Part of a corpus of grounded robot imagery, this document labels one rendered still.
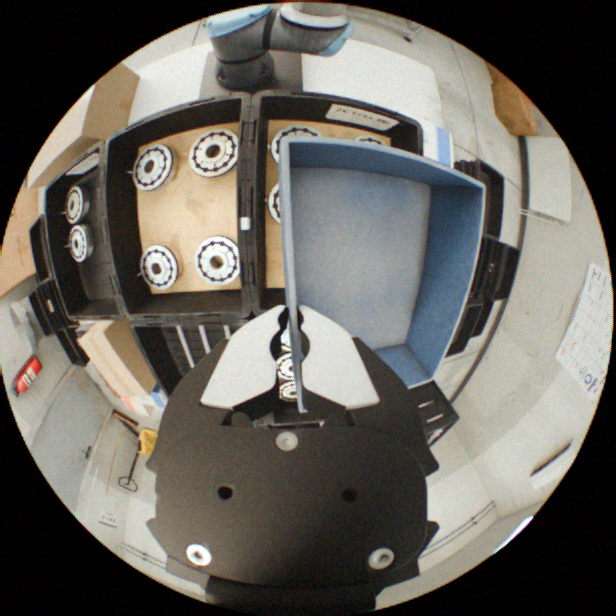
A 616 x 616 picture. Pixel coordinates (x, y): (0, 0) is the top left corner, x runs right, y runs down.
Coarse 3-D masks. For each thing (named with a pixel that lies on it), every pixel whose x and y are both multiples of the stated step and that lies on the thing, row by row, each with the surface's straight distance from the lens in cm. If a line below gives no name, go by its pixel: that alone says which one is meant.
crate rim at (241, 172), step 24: (216, 96) 39; (240, 96) 37; (144, 120) 44; (240, 120) 35; (240, 144) 33; (240, 168) 32; (240, 192) 33; (240, 216) 31; (240, 240) 32; (240, 264) 33; (120, 288) 47; (168, 312) 42; (192, 312) 39; (216, 312) 37; (240, 312) 36
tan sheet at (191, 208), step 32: (224, 128) 46; (160, 192) 49; (192, 192) 45; (224, 192) 42; (160, 224) 49; (192, 224) 45; (224, 224) 42; (192, 256) 46; (192, 288) 48; (224, 288) 46
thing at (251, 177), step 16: (256, 96) 37; (272, 96) 37; (288, 96) 37; (304, 96) 37; (320, 96) 37; (336, 96) 38; (256, 112) 35; (384, 112) 40; (256, 128) 34; (416, 128) 44; (256, 144) 33; (416, 144) 42; (256, 160) 32; (256, 176) 32; (256, 240) 32; (256, 256) 32; (256, 272) 33; (256, 288) 34; (256, 304) 35
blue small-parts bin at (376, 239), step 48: (288, 144) 10; (336, 144) 11; (288, 192) 10; (336, 192) 17; (384, 192) 19; (432, 192) 22; (480, 192) 18; (288, 240) 10; (336, 240) 17; (384, 240) 19; (432, 240) 22; (480, 240) 18; (288, 288) 11; (336, 288) 19; (384, 288) 21; (432, 288) 22; (384, 336) 24; (432, 336) 22
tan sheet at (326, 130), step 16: (272, 128) 44; (320, 128) 45; (336, 128) 46; (352, 128) 48; (272, 160) 42; (272, 176) 41; (272, 224) 41; (272, 240) 41; (272, 256) 42; (272, 272) 43
